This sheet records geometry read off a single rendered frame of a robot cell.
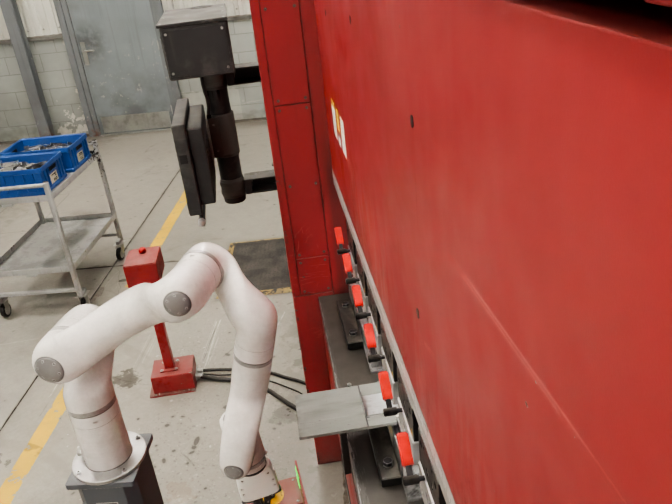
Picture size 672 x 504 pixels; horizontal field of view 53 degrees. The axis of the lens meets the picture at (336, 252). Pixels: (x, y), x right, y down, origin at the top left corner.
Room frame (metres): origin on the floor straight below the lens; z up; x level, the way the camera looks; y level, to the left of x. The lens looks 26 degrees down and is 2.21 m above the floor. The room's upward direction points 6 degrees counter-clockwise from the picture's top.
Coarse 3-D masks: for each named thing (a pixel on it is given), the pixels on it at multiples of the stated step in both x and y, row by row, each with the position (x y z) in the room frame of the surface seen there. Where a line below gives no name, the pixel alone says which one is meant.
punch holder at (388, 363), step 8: (384, 328) 1.33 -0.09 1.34; (384, 336) 1.33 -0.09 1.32; (384, 344) 1.34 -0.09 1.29; (384, 352) 1.35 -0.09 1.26; (392, 352) 1.24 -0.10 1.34; (384, 360) 1.34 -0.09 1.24; (392, 360) 1.24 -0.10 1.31; (384, 368) 1.35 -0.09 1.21; (392, 368) 1.24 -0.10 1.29; (392, 384) 1.24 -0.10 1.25; (392, 392) 1.25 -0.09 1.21; (392, 400) 1.26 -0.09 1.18
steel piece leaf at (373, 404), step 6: (366, 396) 1.51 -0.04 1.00; (372, 396) 1.51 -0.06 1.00; (378, 396) 1.51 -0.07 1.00; (366, 402) 1.49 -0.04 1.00; (372, 402) 1.48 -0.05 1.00; (378, 402) 1.48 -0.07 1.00; (384, 402) 1.48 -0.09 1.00; (366, 408) 1.46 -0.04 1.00; (372, 408) 1.46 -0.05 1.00; (378, 408) 1.46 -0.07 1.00; (366, 414) 1.44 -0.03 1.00; (372, 414) 1.43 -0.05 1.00
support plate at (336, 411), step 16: (368, 384) 1.57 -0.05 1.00; (304, 400) 1.53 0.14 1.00; (320, 400) 1.52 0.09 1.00; (336, 400) 1.51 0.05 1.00; (352, 400) 1.50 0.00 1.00; (304, 416) 1.46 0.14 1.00; (320, 416) 1.45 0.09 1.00; (336, 416) 1.44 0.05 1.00; (352, 416) 1.44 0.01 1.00; (368, 416) 1.43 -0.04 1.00; (384, 416) 1.42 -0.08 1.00; (304, 432) 1.39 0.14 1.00; (320, 432) 1.39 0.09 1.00; (336, 432) 1.38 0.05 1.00
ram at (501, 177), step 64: (320, 0) 2.10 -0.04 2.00; (384, 0) 1.06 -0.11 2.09; (448, 0) 0.71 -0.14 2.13; (512, 0) 0.54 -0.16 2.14; (576, 0) 0.50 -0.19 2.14; (640, 0) 0.47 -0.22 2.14; (384, 64) 1.09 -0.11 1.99; (448, 64) 0.71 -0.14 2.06; (512, 64) 0.53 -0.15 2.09; (576, 64) 0.42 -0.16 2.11; (640, 64) 0.34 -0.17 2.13; (384, 128) 1.14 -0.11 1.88; (448, 128) 0.72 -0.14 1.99; (512, 128) 0.52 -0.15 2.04; (576, 128) 0.41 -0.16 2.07; (640, 128) 0.34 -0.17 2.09; (384, 192) 1.19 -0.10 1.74; (448, 192) 0.73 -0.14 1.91; (512, 192) 0.52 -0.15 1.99; (576, 192) 0.41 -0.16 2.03; (640, 192) 0.33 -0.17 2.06; (384, 256) 1.25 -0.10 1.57; (448, 256) 0.73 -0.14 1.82; (512, 256) 0.52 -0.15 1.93; (576, 256) 0.40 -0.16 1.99; (640, 256) 0.32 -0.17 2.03; (448, 320) 0.74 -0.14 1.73; (512, 320) 0.51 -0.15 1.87; (576, 320) 0.39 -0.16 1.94; (640, 320) 0.32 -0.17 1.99; (448, 384) 0.75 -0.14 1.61; (512, 384) 0.51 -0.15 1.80; (576, 384) 0.39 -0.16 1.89; (640, 384) 0.31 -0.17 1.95; (448, 448) 0.77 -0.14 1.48; (512, 448) 0.51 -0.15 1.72; (576, 448) 0.38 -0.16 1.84; (640, 448) 0.30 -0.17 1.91
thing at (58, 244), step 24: (96, 144) 4.83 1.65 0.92; (48, 192) 3.96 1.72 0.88; (72, 216) 4.88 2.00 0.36; (96, 216) 4.87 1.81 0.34; (24, 240) 4.58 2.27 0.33; (48, 240) 4.54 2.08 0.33; (72, 240) 4.49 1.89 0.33; (96, 240) 4.40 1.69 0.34; (120, 240) 4.81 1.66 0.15; (0, 264) 4.20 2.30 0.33; (24, 264) 4.16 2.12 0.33; (48, 264) 4.11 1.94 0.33; (72, 264) 3.97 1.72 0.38; (72, 288) 3.97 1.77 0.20; (0, 312) 4.01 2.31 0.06
